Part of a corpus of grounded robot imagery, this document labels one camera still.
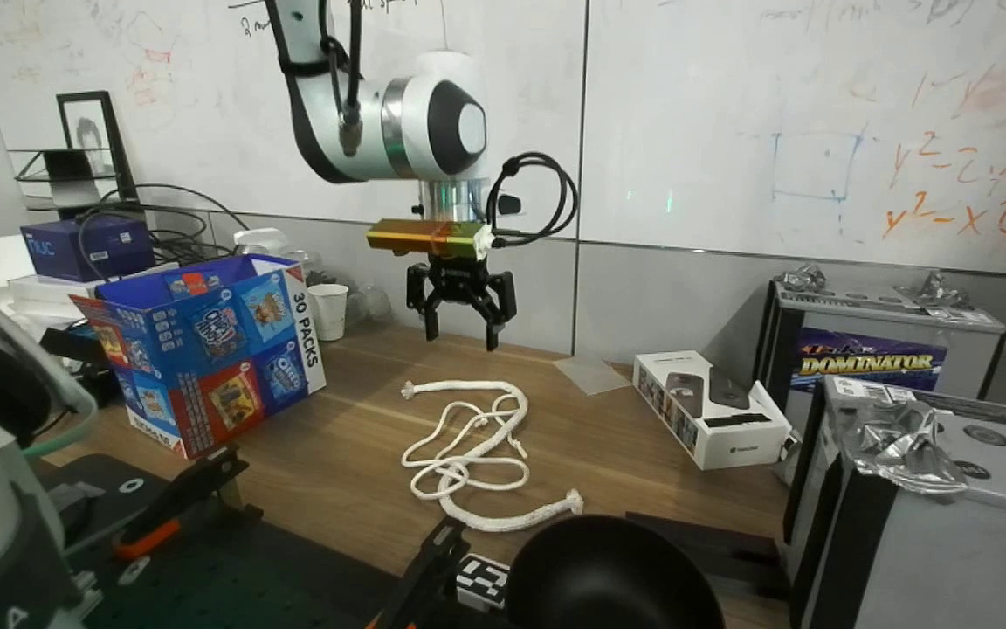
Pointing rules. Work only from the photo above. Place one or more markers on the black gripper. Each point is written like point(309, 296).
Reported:
point(459, 282)

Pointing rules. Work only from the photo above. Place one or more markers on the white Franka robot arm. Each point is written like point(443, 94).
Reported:
point(411, 115)

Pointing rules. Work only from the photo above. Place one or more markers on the colourful blue cardboard box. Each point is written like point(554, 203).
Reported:
point(211, 350)

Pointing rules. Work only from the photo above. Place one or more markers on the white product box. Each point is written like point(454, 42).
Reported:
point(714, 425)

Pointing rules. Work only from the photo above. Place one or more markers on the dark blue box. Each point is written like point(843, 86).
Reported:
point(89, 244)

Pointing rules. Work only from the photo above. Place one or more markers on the grey box with round holes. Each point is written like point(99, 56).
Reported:
point(944, 547)

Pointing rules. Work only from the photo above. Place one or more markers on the white paper cup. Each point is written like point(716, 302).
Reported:
point(329, 313)

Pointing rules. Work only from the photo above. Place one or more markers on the black white fiducial tag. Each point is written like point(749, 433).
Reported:
point(484, 581)

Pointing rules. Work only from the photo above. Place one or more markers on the black frying pan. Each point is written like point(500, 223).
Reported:
point(613, 576)

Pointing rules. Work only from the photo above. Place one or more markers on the small crumpled foil piece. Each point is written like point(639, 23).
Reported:
point(937, 292)
point(805, 283)

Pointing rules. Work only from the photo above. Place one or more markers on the large crumpled foil piece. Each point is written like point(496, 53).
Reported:
point(898, 437)

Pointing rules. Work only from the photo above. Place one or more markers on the black picture frame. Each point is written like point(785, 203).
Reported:
point(90, 135)

